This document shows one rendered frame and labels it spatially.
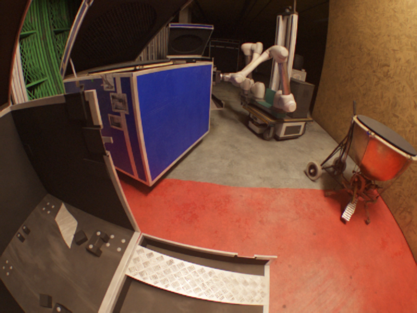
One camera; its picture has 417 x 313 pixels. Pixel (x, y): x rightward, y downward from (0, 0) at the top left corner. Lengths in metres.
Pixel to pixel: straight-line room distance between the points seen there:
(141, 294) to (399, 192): 2.51
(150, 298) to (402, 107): 2.83
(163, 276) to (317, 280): 0.95
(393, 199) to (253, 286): 1.89
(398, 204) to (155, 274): 2.38
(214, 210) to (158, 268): 0.63
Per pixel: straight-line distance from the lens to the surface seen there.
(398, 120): 2.44
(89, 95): 0.61
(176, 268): 0.97
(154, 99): 1.10
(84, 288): 1.05
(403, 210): 2.33
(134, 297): 1.07
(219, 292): 0.99
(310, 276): 1.27
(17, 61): 2.59
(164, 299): 1.04
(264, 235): 1.26
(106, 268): 1.02
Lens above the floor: 1.04
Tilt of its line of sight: 34 degrees down
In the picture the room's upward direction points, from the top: 3 degrees clockwise
